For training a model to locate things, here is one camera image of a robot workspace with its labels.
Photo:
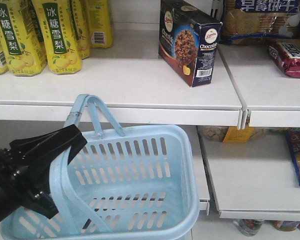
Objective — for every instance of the breakfast biscuit bag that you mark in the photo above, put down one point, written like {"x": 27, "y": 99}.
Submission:
{"x": 253, "y": 22}

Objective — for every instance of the bottle under right shelf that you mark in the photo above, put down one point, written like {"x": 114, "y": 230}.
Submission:
{"x": 248, "y": 227}

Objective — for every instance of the yellow label snack bag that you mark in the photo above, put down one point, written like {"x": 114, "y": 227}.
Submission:
{"x": 230, "y": 134}

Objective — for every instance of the white drinks shelf unit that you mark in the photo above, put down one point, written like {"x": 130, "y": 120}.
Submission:
{"x": 253, "y": 179}

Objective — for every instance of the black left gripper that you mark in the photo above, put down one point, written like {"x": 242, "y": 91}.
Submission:
{"x": 22, "y": 179}

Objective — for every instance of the light blue plastic basket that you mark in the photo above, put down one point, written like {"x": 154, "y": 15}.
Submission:
{"x": 127, "y": 183}

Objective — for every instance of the red snack pack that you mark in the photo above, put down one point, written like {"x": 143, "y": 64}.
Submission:
{"x": 286, "y": 54}

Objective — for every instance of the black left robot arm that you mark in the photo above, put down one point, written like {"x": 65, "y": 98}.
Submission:
{"x": 25, "y": 170}

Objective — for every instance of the dark blue cookie box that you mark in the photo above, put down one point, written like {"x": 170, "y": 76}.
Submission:
{"x": 188, "y": 41}

